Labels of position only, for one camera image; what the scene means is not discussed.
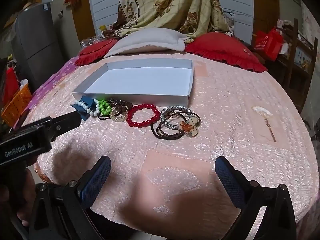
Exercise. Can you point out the blue hair claw clip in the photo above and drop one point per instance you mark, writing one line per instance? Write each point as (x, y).
(86, 101)

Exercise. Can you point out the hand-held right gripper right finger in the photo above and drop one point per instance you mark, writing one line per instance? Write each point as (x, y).
(228, 180)

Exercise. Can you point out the clear plastic bag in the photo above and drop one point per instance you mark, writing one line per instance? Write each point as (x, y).
(87, 41)

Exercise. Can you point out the red plastic bag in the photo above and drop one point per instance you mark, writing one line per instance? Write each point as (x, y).
(11, 85)

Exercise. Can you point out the purple floral sheet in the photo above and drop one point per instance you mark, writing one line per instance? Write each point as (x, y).
(57, 77)

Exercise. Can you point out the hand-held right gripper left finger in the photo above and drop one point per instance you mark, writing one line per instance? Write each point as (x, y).
(96, 177)

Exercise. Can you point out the beige pillow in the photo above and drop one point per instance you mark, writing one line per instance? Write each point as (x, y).
(147, 40)

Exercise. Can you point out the white fan-shaped hairpin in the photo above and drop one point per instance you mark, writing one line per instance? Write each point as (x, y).
(261, 111)

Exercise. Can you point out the orange plastic basket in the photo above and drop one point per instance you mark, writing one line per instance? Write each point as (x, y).
(17, 105)

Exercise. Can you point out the white headboard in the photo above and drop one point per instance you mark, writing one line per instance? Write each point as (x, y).
(105, 5)

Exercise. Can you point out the wooden chair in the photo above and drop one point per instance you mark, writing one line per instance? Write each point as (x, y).
(292, 62)

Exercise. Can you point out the white cardboard box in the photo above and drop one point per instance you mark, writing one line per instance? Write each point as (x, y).
(140, 82)

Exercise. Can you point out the red shopping bag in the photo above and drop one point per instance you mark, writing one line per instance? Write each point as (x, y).
(268, 43)

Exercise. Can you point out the red ruffled pillow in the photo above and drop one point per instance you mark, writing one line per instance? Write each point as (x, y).
(92, 51)
(220, 47)

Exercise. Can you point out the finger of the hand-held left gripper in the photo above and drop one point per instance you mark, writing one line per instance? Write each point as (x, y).
(66, 122)

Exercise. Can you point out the grey refrigerator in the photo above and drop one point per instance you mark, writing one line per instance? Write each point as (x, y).
(37, 42)

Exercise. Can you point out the person's left hand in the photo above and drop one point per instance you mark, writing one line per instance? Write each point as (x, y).
(15, 200)

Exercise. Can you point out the yellow floral blanket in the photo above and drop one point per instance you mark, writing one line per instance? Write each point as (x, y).
(175, 5)

